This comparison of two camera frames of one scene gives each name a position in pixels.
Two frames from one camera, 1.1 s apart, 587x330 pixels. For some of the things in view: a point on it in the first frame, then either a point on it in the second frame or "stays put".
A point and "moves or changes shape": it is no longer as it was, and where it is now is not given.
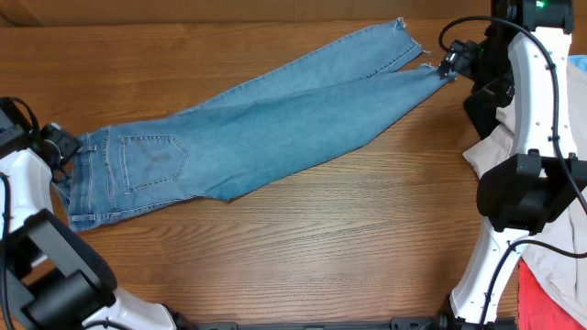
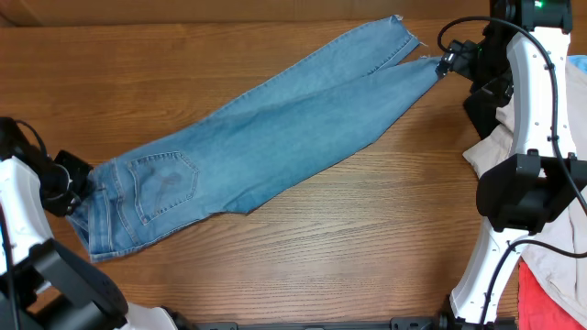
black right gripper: [459, 58] stays put
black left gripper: [68, 145] → [81, 170]
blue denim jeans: [213, 151] moves or changes shape
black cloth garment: [482, 104] stays put
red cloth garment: [537, 309] stays put
